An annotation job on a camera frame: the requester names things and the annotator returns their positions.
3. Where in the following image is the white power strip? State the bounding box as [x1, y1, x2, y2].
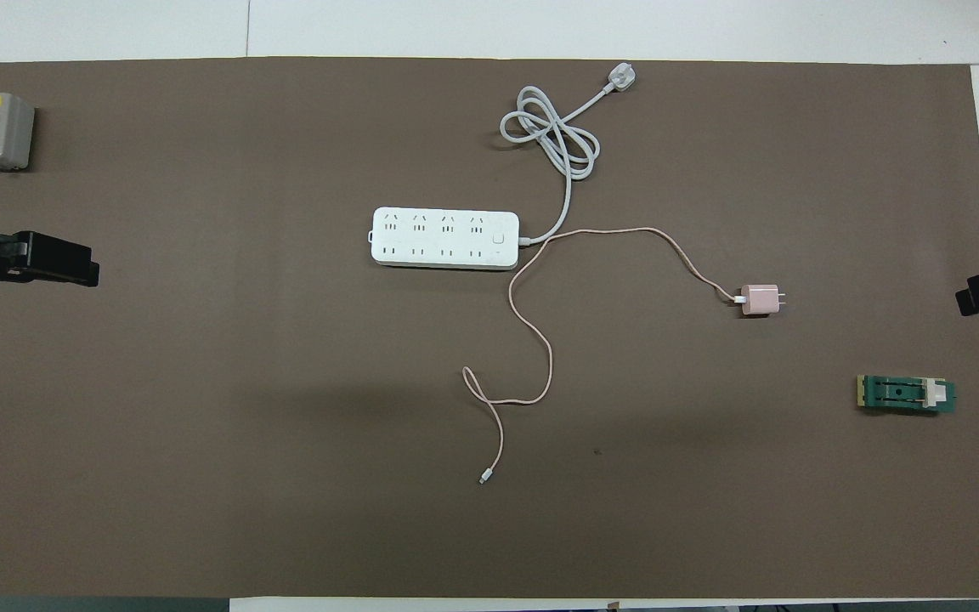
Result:
[370, 207, 521, 271]

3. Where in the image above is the white power cord with plug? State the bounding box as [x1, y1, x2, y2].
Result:
[501, 66, 637, 247]

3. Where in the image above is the brown table mat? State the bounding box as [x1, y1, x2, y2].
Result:
[0, 58, 979, 598]

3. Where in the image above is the pink charging cable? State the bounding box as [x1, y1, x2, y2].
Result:
[462, 227, 745, 485]

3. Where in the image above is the pink charger block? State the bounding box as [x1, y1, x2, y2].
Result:
[739, 284, 788, 318]

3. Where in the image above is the grey on-off switch box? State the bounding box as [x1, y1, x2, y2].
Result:
[0, 92, 36, 173]

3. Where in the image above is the green circuit board module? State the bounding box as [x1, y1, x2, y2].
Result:
[857, 374, 958, 416]

